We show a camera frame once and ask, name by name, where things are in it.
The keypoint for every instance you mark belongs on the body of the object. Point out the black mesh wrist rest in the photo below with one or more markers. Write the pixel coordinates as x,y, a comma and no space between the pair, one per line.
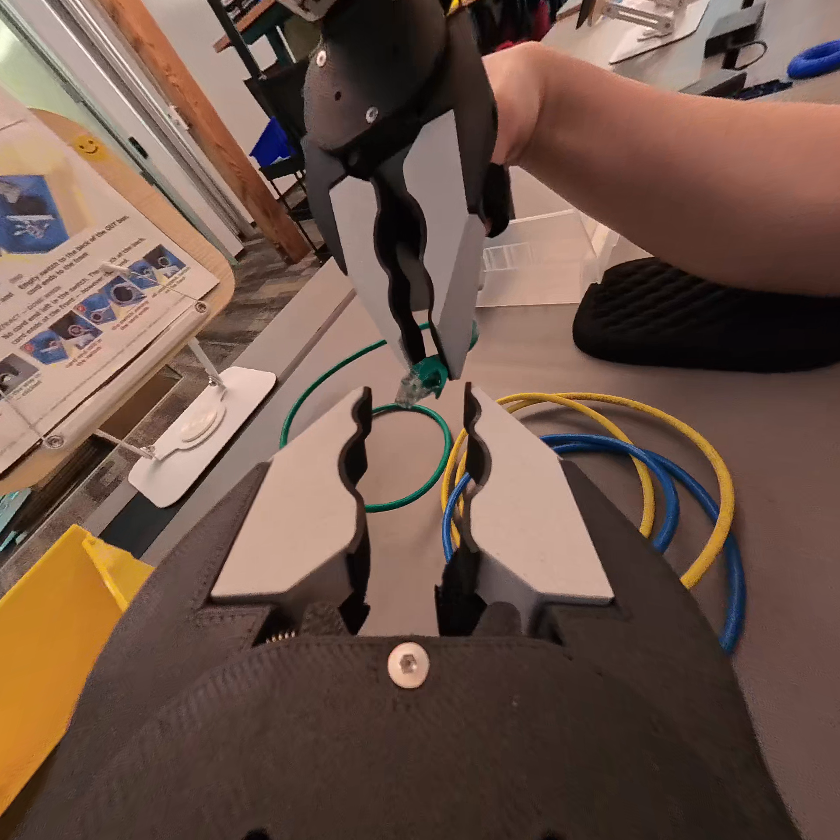
689,328

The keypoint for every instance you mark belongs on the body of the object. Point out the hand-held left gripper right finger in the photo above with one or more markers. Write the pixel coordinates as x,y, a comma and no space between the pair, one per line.
531,525

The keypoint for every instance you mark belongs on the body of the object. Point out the white metal stand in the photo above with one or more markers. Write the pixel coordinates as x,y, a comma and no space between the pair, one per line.
656,39

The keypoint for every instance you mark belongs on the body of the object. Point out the clear plastic container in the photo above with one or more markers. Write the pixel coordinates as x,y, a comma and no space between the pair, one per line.
544,262

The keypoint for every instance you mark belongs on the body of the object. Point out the wooden post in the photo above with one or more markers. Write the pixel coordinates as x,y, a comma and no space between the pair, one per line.
216,151

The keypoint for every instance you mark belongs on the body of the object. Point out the white stand base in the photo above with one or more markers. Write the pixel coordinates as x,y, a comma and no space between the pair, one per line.
243,394

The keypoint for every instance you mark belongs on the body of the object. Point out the printed instruction sheet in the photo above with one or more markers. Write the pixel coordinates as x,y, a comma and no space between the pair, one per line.
98,275

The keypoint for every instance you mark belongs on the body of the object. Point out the blue storage bin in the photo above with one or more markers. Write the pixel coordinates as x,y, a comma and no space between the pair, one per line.
272,148

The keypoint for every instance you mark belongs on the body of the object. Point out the person's right hand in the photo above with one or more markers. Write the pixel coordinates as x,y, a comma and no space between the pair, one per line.
525,98

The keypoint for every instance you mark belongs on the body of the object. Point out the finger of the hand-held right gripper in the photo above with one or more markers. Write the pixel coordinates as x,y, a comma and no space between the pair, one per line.
364,249
443,197

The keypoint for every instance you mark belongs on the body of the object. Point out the yellow smiley sticker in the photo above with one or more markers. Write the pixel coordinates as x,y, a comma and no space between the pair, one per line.
90,145

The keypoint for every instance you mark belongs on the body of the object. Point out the black chair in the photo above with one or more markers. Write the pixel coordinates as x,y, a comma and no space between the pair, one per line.
282,92

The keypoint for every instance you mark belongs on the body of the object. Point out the person's right forearm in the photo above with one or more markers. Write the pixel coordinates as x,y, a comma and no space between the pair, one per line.
689,184

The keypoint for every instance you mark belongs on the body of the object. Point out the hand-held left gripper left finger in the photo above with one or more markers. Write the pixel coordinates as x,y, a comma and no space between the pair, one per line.
295,525

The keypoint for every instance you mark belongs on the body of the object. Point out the teal plastic piece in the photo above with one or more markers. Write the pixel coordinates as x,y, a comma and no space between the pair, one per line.
13,518

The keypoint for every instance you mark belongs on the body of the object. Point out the yellow plastic bin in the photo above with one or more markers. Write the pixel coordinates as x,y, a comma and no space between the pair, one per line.
46,643

